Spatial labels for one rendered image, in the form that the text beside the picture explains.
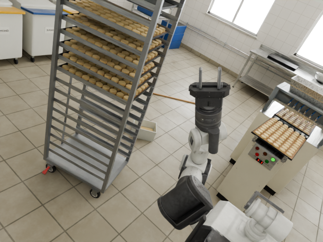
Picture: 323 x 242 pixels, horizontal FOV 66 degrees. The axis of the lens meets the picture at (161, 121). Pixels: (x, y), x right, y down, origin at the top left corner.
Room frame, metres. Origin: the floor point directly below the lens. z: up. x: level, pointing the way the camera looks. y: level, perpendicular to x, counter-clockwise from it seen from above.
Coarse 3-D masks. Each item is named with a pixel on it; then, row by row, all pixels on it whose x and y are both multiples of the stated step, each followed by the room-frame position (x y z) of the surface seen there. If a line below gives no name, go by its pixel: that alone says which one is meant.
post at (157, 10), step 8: (160, 0) 1.39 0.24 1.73; (160, 8) 1.40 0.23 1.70; (152, 16) 1.40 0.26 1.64; (152, 24) 1.39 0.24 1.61; (152, 32) 1.39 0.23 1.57; (144, 48) 1.39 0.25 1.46; (144, 56) 1.39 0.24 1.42; (136, 72) 1.40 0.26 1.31; (136, 80) 1.39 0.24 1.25; (136, 88) 1.41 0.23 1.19; (128, 104) 1.39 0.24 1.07; (128, 112) 1.40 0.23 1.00; (120, 128) 1.39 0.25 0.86; (120, 136) 1.39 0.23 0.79; (112, 152) 1.40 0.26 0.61; (112, 160) 1.39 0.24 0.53; (104, 184) 1.39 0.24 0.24
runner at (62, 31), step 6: (72, 36) 1.50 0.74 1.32; (78, 36) 1.50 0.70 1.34; (84, 42) 1.49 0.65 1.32; (96, 48) 1.47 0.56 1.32; (102, 48) 1.47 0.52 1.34; (108, 54) 1.46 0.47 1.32; (114, 54) 1.45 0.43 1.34; (120, 60) 1.45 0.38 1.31; (126, 60) 1.44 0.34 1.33; (132, 66) 1.43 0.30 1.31
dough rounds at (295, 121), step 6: (276, 114) 2.64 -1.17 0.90; (282, 114) 2.66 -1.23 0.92; (288, 114) 2.73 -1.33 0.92; (288, 120) 2.57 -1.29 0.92; (294, 120) 2.64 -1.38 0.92; (300, 120) 2.70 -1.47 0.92; (300, 126) 2.54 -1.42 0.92; (306, 126) 2.64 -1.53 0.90; (312, 126) 2.66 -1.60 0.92; (306, 132) 2.45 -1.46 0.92
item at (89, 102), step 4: (84, 100) 1.92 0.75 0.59; (88, 100) 1.92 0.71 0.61; (88, 104) 1.89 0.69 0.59; (92, 104) 1.91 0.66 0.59; (96, 104) 1.91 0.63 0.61; (96, 108) 1.88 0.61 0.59; (100, 108) 1.90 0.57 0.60; (104, 108) 1.89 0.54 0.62; (104, 112) 1.87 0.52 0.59; (108, 112) 1.89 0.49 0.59; (112, 112) 1.88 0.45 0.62; (112, 116) 1.86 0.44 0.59; (116, 116) 1.87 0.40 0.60; (120, 116) 1.87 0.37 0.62; (120, 120) 1.85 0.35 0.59; (128, 124) 1.83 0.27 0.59; (132, 124) 1.85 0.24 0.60; (136, 124) 1.84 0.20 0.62; (136, 128) 1.82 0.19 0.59
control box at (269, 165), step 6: (258, 144) 1.96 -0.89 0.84; (252, 150) 1.95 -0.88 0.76; (258, 150) 1.93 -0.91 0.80; (264, 150) 1.91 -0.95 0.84; (252, 156) 1.93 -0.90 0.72; (258, 156) 1.91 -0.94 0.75; (264, 156) 1.89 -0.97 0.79; (270, 156) 1.87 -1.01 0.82; (264, 162) 1.88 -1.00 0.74; (270, 162) 1.86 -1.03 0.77; (276, 162) 1.84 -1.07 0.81; (270, 168) 1.84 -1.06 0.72
